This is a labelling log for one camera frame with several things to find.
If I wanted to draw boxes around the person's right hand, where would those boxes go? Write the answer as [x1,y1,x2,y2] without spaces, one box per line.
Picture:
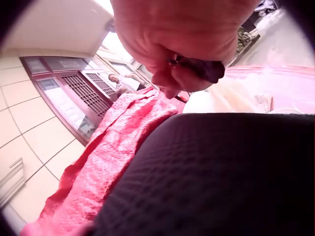
[110,0,261,99]

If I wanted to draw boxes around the person's right fingers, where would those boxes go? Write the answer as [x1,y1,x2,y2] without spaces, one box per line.
[151,55,212,99]

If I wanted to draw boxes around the dark brown dried piece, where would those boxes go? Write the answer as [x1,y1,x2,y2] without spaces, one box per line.
[168,55,225,86]

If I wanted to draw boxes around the pile of debris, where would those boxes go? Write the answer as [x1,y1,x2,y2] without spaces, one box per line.
[236,18,261,54]

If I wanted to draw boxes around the dark red lattice window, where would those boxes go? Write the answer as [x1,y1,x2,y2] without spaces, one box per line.
[20,56,118,145]

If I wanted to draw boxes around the red woven plastic sheet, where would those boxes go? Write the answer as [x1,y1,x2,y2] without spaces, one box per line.
[20,64,315,236]

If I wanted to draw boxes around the person's body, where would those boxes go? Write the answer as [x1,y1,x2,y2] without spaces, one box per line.
[92,113,315,236]

